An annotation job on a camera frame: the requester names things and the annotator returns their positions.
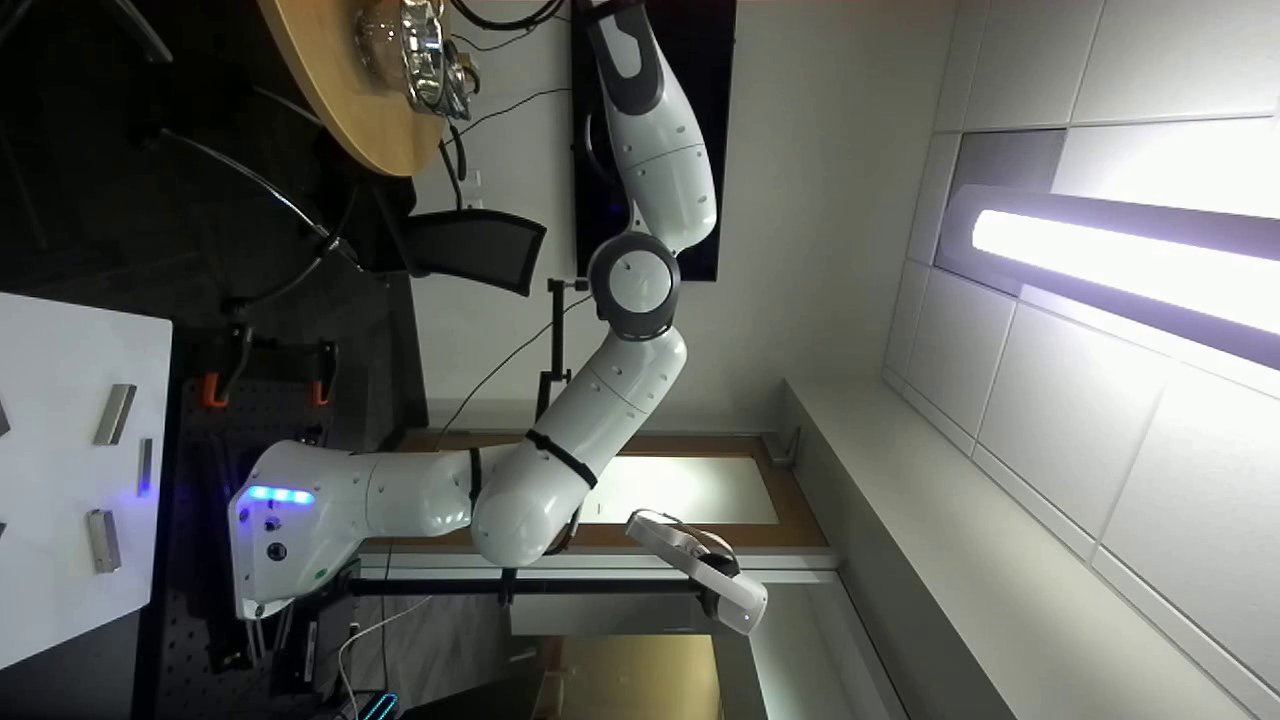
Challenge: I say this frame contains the round wooden table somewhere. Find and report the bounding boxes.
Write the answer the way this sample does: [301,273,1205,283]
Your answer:
[254,0,452,181]

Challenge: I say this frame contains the white flat board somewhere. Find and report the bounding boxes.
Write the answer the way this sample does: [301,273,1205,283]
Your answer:
[0,287,174,670]

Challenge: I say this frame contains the black looped cable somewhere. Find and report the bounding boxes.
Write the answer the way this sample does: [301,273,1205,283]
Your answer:
[446,0,570,33]

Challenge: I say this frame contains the black mesh office chair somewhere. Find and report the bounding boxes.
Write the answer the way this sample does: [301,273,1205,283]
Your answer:
[151,124,553,322]

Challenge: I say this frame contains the black clamp stand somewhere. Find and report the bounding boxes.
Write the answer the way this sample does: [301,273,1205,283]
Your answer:
[530,273,596,418]

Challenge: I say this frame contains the long ceiling light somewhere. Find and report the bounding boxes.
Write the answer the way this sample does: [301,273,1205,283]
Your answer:
[937,124,1280,375]

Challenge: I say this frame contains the small grey metal block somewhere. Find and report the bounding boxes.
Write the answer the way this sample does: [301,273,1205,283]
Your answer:
[79,503,124,574]
[86,379,138,448]

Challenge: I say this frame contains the black clamp orange handles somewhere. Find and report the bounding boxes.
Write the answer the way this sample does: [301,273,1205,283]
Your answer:
[196,318,338,417]

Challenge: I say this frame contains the thin grey cable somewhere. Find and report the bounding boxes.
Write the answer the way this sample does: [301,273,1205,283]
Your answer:
[436,287,596,431]

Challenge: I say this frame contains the black wall panel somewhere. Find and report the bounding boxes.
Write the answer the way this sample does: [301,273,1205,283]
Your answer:
[567,0,740,287]

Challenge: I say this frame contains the black camera pole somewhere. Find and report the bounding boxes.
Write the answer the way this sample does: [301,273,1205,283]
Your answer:
[349,567,722,598]

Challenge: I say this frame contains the white stereo camera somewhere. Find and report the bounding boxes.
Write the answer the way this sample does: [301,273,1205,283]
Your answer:
[621,506,775,640]

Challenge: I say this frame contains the shiny metal camera mount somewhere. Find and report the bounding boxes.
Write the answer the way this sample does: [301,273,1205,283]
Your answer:
[350,0,483,121]

